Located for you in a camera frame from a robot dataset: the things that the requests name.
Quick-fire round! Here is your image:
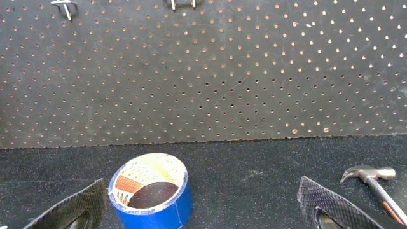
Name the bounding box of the metal hook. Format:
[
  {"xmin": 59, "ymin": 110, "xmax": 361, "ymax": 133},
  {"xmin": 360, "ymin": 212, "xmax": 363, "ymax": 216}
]
[
  {"xmin": 165, "ymin": 0, "xmax": 204, "ymax": 13},
  {"xmin": 50, "ymin": 0, "xmax": 79, "ymax": 22}
]

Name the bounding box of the black pegboard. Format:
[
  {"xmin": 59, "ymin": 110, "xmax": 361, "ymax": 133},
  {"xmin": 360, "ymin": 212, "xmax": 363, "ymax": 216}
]
[{"xmin": 0, "ymin": 0, "xmax": 407, "ymax": 149}]

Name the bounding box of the roll of blue tape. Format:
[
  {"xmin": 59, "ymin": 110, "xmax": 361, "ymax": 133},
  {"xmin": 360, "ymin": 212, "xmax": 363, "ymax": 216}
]
[{"xmin": 107, "ymin": 152, "xmax": 194, "ymax": 229}]

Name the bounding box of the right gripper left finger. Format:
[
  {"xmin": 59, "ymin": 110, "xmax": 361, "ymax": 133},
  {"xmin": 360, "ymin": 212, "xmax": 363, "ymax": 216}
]
[{"xmin": 21, "ymin": 177, "xmax": 108, "ymax": 229}]

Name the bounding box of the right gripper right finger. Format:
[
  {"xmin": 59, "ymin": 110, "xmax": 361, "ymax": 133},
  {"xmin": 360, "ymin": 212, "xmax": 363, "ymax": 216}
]
[{"xmin": 296, "ymin": 176, "xmax": 406, "ymax": 229}]

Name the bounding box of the hammer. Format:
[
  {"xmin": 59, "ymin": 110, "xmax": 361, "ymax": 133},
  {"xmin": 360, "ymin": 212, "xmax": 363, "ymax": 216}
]
[{"xmin": 339, "ymin": 164, "xmax": 407, "ymax": 226}]

